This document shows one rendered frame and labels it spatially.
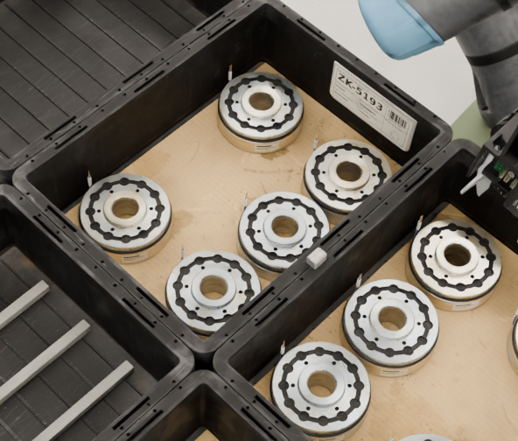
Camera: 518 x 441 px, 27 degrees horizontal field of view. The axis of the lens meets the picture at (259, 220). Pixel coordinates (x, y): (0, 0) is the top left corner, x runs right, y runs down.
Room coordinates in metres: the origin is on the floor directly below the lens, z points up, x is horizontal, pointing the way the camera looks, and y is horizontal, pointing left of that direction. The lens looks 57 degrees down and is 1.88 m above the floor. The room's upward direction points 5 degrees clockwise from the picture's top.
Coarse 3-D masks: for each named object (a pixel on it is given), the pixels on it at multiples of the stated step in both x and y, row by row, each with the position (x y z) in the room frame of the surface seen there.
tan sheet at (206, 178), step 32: (192, 128) 0.82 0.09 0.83; (320, 128) 0.83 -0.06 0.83; (160, 160) 0.76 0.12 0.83; (192, 160) 0.77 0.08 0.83; (224, 160) 0.77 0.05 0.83; (256, 160) 0.78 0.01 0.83; (288, 160) 0.78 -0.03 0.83; (192, 192) 0.72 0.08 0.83; (224, 192) 0.73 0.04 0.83; (256, 192) 0.73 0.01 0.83; (192, 224) 0.68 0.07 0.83; (224, 224) 0.68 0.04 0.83; (160, 256) 0.63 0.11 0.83; (160, 288) 0.59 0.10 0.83
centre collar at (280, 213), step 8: (272, 216) 0.67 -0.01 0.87; (280, 216) 0.68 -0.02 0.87; (288, 216) 0.68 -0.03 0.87; (296, 216) 0.68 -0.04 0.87; (264, 224) 0.66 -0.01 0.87; (272, 224) 0.67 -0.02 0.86; (296, 224) 0.67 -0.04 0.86; (304, 224) 0.67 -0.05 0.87; (264, 232) 0.65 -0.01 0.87; (272, 232) 0.65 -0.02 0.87; (304, 232) 0.66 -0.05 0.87; (272, 240) 0.64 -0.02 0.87; (280, 240) 0.64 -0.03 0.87; (288, 240) 0.65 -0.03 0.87; (296, 240) 0.65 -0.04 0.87
